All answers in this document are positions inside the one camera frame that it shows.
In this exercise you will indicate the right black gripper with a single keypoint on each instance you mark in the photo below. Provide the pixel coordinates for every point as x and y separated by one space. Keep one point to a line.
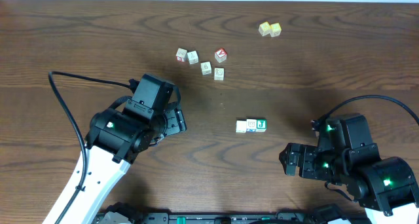
312 153

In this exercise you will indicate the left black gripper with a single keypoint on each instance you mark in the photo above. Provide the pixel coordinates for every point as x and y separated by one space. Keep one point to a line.
173 125

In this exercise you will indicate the white block number four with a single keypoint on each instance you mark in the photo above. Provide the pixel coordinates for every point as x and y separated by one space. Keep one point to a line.
241 126

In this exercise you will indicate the white block number eight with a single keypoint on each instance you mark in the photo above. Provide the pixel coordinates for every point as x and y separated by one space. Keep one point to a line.
261 125

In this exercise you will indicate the yellow letter block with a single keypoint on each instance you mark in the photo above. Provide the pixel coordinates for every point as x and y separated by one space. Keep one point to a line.
251 125

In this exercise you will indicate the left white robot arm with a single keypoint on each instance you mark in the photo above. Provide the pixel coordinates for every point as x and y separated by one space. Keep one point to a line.
112 145

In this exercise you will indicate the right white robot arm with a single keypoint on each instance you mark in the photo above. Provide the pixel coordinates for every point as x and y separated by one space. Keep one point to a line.
374 183

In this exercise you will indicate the white block beside red-sided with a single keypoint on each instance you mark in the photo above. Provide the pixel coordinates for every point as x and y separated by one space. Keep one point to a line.
193 57

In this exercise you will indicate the white block red side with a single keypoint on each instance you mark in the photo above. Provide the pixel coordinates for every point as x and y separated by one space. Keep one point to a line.
181 55

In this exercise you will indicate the red letter A block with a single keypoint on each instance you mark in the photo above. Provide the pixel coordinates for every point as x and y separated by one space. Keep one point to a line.
220 55

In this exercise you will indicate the yellow block far left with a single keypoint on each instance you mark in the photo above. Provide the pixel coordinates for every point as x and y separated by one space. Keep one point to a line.
264 28

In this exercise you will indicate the yellow block far right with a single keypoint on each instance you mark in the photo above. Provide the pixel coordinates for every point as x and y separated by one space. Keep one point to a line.
275 29

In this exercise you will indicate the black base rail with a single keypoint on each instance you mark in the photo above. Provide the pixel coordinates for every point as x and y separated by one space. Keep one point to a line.
123 213

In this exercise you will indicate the white block ring symbol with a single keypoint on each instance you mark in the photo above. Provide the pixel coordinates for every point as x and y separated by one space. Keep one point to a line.
219 74

